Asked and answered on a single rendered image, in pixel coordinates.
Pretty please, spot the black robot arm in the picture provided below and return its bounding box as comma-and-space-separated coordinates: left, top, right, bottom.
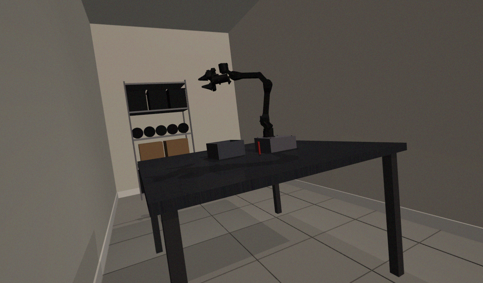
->
218, 63, 275, 138

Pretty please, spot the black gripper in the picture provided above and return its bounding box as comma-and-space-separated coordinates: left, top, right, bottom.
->
198, 70, 222, 91

